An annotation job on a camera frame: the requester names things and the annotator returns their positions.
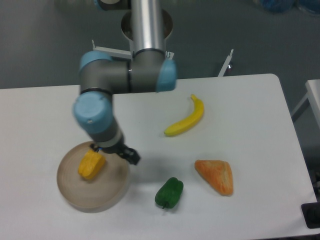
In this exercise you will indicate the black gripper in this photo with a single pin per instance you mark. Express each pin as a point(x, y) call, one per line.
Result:
point(109, 147)

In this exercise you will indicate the yellow bell pepper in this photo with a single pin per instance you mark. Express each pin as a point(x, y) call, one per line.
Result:
point(91, 164)

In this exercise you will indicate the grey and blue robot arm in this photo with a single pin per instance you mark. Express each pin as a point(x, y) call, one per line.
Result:
point(101, 77)

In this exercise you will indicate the beige round plate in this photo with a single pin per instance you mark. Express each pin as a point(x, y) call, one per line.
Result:
point(98, 194)

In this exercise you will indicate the green bell pepper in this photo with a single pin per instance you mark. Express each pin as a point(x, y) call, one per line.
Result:
point(169, 194)

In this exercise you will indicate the yellow banana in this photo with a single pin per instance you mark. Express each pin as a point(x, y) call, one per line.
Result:
point(188, 122)

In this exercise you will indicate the orange bread wedge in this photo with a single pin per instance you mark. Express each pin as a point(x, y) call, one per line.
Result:
point(218, 174)

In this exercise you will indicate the black device at table edge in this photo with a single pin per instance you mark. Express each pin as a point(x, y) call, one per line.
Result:
point(311, 214)

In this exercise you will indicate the blue bag in background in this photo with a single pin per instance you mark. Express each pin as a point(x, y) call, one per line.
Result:
point(311, 7)

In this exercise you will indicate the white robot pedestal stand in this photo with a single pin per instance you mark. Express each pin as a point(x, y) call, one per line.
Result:
point(126, 28)

